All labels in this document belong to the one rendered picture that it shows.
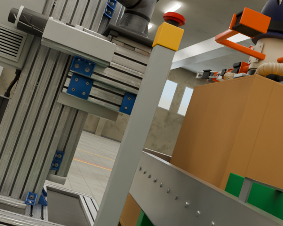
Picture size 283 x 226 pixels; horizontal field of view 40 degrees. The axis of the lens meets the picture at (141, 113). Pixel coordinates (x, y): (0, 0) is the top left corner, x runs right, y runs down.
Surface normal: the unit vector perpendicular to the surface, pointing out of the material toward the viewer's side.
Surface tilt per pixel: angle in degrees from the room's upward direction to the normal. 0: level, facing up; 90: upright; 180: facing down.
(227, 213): 90
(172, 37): 90
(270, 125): 90
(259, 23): 90
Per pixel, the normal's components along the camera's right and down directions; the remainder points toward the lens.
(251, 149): 0.18, 0.00
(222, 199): -0.93, -0.32
